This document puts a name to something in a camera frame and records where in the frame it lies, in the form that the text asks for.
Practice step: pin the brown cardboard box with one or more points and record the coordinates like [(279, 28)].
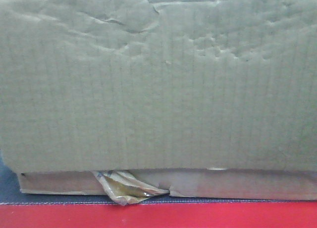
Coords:
[(205, 98)]

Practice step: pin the crumpled packing tape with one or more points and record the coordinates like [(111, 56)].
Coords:
[(124, 189)]

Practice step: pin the red box with dark edge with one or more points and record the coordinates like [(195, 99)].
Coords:
[(18, 210)]

